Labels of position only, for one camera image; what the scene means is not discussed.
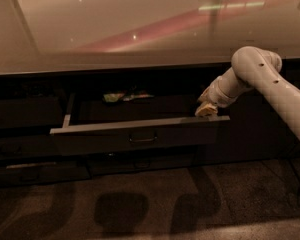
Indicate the dark drawer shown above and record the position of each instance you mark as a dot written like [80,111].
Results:
[42,173]
[123,164]
[93,126]
[27,147]
[30,112]

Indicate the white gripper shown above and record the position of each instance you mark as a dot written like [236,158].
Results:
[215,94]

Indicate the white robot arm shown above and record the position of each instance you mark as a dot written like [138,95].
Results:
[254,68]

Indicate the green snack bag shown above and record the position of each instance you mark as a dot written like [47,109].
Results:
[125,96]

